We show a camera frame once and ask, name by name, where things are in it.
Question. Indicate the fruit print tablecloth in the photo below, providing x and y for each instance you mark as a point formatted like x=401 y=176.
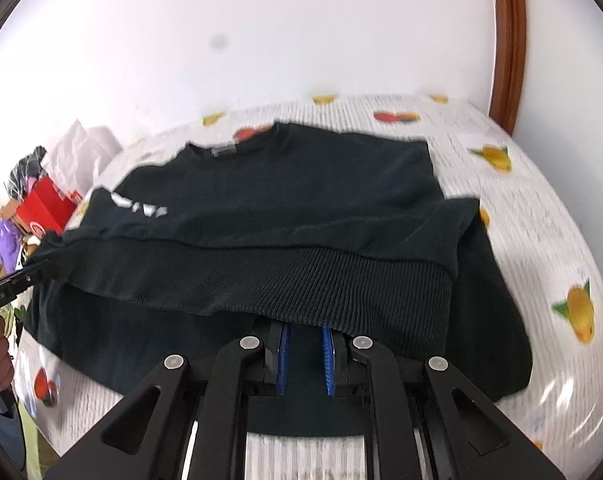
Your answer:
x=531 y=185

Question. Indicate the plaid cloth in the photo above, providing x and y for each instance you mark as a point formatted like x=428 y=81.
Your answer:
x=28 y=170

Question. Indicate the black sweatshirt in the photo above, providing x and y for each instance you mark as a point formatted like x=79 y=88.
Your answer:
x=306 y=185

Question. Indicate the white plastic bag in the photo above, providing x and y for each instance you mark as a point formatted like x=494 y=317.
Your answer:
x=86 y=147

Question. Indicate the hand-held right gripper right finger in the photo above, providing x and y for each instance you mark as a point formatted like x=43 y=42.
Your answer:
x=328 y=360

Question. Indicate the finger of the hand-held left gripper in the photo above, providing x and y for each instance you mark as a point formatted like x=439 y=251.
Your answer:
x=31 y=271

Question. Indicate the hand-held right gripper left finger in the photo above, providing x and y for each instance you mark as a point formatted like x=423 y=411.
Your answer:
x=282 y=360

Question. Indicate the brown wooden door frame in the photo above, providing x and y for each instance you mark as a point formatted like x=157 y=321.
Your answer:
x=509 y=35

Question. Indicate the red paper bag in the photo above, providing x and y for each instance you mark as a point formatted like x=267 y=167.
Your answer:
x=43 y=207

